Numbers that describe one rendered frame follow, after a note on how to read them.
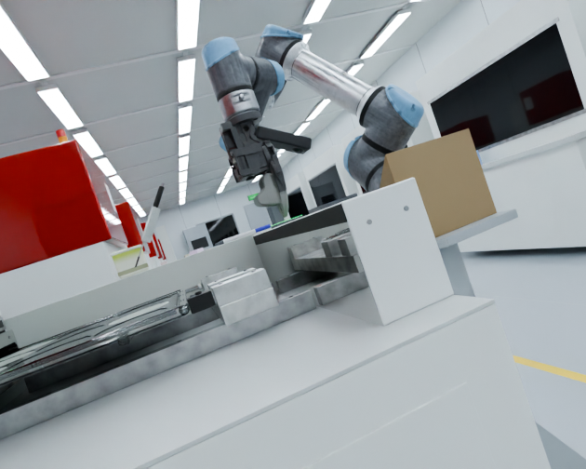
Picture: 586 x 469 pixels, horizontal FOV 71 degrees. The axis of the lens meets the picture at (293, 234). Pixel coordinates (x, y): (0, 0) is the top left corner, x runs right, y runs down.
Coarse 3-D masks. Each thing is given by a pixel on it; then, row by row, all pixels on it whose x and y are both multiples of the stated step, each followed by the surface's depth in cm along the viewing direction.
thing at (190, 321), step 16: (176, 320) 84; (192, 320) 85; (208, 320) 86; (144, 336) 82; (160, 336) 83; (96, 352) 80; (112, 352) 81; (128, 352) 81; (48, 368) 78; (64, 368) 78; (80, 368) 79; (32, 384) 77; (48, 384) 77
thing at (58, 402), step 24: (264, 312) 62; (288, 312) 63; (192, 336) 60; (216, 336) 60; (240, 336) 61; (144, 360) 57; (168, 360) 58; (72, 384) 55; (96, 384) 55; (120, 384) 56; (24, 408) 53; (48, 408) 54; (72, 408) 54; (0, 432) 52
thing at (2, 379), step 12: (168, 312) 53; (180, 312) 53; (132, 324) 52; (144, 324) 52; (156, 324) 52; (108, 336) 51; (120, 336) 51; (72, 348) 50; (84, 348) 50; (96, 348) 51; (36, 360) 49; (48, 360) 49; (60, 360) 49; (12, 372) 48; (24, 372) 48; (0, 384) 48
